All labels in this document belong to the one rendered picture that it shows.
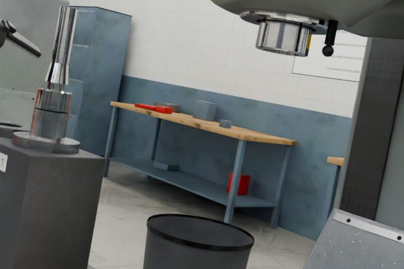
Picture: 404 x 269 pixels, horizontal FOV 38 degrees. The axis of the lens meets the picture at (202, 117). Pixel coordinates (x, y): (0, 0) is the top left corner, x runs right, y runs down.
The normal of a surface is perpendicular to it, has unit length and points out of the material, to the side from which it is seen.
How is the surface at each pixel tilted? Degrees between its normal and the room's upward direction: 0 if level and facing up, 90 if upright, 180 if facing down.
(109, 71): 90
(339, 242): 64
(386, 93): 90
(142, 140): 90
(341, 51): 90
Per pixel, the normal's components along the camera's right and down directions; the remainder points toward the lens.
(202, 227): -0.04, -0.02
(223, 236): -0.46, -0.11
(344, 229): -0.58, -0.52
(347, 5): 0.44, 0.68
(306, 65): -0.73, -0.10
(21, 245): 0.73, 0.17
